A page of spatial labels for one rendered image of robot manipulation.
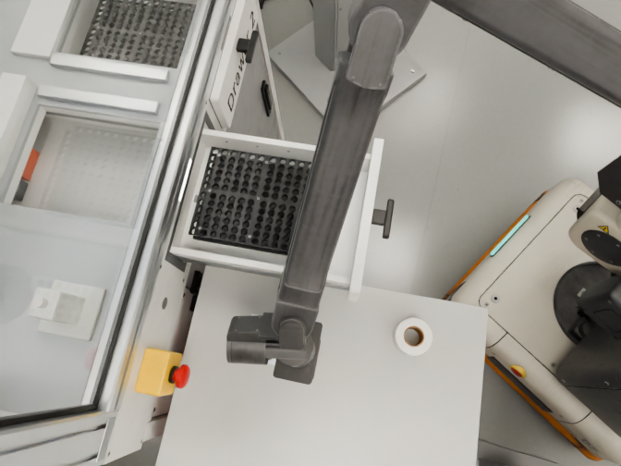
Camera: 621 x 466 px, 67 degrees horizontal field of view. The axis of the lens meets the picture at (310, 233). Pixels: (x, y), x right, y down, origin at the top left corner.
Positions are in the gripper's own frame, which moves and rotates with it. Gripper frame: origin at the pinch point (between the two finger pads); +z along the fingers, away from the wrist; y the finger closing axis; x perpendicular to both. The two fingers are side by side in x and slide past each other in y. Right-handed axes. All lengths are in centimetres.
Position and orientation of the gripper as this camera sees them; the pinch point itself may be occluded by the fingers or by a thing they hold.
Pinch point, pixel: (300, 351)
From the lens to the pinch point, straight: 89.1
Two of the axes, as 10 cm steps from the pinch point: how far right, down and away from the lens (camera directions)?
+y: -2.0, 9.4, -2.8
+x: 9.8, 1.8, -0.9
